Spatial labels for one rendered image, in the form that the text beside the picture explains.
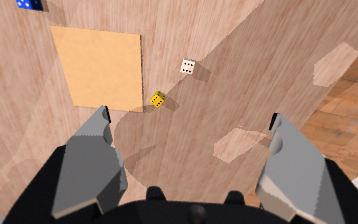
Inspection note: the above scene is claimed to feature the yellow die with black pips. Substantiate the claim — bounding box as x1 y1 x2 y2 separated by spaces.
150 91 165 108

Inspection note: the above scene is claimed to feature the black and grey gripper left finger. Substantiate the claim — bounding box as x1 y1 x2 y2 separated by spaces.
2 105 128 224

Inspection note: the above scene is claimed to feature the tan mat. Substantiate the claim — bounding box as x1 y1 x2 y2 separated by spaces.
50 25 143 112

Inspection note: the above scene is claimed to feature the white die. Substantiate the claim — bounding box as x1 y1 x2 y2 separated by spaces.
181 58 195 75

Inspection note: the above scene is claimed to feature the blue die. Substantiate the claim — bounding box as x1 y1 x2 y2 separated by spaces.
16 0 43 11

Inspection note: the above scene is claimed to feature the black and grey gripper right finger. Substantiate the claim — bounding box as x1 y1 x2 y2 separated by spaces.
255 113 358 224

